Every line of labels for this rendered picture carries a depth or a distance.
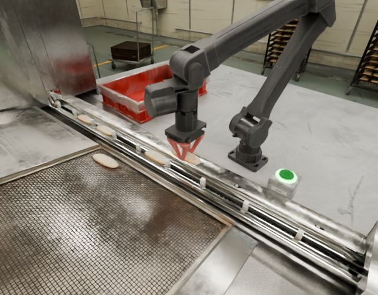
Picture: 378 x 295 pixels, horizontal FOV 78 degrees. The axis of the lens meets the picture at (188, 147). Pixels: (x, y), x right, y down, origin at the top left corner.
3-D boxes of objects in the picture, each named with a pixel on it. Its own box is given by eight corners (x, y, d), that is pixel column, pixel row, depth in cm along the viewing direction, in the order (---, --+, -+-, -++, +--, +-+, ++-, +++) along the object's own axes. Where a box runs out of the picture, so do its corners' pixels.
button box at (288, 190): (294, 201, 72) (305, 175, 66) (285, 218, 67) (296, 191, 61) (269, 189, 76) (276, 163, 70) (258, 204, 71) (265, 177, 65)
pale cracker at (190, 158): (203, 160, 66) (203, 157, 65) (195, 167, 63) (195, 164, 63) (176, 147, 71) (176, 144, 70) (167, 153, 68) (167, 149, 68)
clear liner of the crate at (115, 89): (210, 92, 130) (211, 74, 124) (140, 126, 101) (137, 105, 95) (167, 78, 148) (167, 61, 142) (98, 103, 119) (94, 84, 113)
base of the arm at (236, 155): (268, 161, 82) (240, 147, 89) (273, 143, 78) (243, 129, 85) (255, 173, 78) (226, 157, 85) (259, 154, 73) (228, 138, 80)
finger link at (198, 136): (170, 157, 67) (169, 128, 61) (186, 146, 71) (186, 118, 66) (188, 166, 63) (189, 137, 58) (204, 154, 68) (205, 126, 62)
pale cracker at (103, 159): (122, 164, 70) (122, 161, 69) (111, 170, 67) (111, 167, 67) (99, 153, 74) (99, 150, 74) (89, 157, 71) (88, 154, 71)
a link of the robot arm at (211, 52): (334, 4, 58) (299, 1, 65) (339, -22, 54) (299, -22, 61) (191, 91, 50) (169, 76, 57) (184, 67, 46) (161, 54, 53)
